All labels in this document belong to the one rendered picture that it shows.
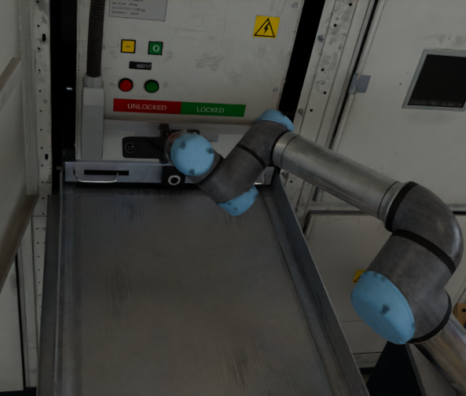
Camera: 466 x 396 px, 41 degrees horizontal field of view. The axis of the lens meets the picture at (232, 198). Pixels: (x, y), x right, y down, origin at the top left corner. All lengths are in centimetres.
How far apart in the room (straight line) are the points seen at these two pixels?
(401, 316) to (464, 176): 92
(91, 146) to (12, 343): 77
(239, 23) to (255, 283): 58
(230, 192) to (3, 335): 98
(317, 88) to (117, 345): 75
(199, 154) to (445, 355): 55
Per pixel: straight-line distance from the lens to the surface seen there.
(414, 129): 166
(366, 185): 110
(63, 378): 121
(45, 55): 138
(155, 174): 159
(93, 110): 136
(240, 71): 148
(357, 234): 184
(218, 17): 142
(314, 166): 115
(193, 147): 114
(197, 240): 148
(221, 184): 118
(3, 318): 188
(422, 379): 151
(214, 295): 137
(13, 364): 205
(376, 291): 99
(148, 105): 149
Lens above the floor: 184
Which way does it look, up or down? 37 degrees down
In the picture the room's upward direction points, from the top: 12 degrees clockwise
